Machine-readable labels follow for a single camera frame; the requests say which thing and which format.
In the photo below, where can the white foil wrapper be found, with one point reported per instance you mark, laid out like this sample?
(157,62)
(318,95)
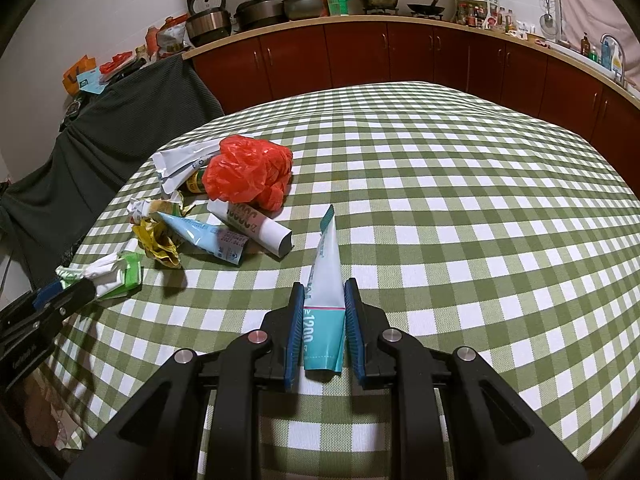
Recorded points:
(175,160)

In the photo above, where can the hanging metal skimmer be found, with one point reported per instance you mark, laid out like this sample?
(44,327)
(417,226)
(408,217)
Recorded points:
(547,17)

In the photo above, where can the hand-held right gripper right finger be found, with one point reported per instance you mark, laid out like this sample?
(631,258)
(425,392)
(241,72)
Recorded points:
(354,340)

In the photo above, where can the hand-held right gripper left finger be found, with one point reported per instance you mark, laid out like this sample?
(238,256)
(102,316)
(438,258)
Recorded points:
(295,340)

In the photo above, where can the black wok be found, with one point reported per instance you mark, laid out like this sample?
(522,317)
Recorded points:
(425,8)

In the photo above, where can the black cooking pot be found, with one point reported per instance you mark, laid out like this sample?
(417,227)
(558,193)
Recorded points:
(260,12)

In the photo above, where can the blue white detergent bottle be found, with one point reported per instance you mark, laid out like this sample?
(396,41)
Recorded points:
(611,57)

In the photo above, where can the light blue squeeze tube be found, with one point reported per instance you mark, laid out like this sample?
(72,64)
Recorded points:
(205,237)

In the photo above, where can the yellow wrapper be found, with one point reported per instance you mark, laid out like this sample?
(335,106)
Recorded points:
(157,242)

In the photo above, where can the grey metal pot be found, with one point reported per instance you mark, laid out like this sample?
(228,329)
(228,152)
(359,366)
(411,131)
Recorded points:
(302,7)

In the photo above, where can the pink curtain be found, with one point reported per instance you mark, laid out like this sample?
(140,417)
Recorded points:
(595,0)

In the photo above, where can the red kitchen cabinet counter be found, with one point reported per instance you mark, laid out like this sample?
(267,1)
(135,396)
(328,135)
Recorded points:
(360,55)

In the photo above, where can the red plastic package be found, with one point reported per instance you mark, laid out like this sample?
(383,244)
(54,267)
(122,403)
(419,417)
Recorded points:
(116,62)

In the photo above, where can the dark green cloth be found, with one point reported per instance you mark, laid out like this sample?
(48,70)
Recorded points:
(100,125)

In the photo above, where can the green checkered tablecloth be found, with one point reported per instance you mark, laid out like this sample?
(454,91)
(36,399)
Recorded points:
(450,210)

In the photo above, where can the teal white toothpaste tube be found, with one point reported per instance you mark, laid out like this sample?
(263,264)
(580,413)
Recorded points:
(325,270)

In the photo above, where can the white squeeze tube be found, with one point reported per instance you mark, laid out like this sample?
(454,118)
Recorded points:
(260,230)

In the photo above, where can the chrome sink faucet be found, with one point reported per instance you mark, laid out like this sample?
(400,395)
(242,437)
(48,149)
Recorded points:
(616,45)

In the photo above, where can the orange paper bag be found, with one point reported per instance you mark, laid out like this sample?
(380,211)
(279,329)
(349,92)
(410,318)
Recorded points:
(80,72)

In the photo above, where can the red plastic bag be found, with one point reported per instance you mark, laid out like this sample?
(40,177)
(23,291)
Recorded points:
(245,165)

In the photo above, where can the green white carton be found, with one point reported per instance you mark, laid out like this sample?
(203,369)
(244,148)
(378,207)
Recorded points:
(117,272)

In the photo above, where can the brown glass bottle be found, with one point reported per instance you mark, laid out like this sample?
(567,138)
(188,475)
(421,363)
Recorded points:
(585,45)

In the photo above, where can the pile of snack bags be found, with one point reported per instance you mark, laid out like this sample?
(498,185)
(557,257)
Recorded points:
(167,35)

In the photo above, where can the silver black rice cooker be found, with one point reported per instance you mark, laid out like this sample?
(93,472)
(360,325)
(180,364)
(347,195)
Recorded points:
(207,20)

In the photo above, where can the row of condiment bottles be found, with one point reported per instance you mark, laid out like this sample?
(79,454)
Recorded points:
(480,10)

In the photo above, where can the crumpled white paper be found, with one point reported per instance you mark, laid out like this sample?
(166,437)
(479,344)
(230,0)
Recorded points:
(142,207)

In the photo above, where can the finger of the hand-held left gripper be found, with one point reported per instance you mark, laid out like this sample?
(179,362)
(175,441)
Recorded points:
(47,294)
(75,297)

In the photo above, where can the small green bottle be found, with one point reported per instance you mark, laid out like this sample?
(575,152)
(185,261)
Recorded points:
(195,182)

